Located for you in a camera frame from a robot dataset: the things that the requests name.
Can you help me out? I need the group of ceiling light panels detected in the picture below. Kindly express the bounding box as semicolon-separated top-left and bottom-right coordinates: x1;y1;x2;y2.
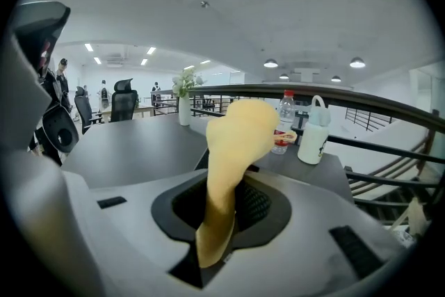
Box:
83;42;212;71

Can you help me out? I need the white vase with flowers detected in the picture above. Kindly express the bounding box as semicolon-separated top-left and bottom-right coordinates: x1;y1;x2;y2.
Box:
171;67;204;127

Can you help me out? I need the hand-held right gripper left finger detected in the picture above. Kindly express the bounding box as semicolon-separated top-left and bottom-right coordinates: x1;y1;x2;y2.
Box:
171;179;211;241

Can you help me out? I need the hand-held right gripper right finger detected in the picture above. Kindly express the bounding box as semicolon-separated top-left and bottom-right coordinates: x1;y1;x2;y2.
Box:
233;179;273;232

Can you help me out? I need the clear red-capped water bottle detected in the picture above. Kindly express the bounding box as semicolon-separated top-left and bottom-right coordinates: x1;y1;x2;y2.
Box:
270;90;296;155

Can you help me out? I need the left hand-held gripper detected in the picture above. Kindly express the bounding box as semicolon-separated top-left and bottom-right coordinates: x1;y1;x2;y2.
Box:
0;1;80;164

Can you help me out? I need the yellow cloth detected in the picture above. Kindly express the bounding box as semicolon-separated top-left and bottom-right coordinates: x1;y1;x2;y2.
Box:
195;101;281;269

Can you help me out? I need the black mesh office chair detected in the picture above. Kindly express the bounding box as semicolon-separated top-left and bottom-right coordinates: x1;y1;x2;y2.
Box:
110;78;138;123
73;86;104;135

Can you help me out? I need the white bottle with loop lid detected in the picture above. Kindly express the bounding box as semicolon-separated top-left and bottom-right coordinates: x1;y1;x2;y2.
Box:
297;95;332;166

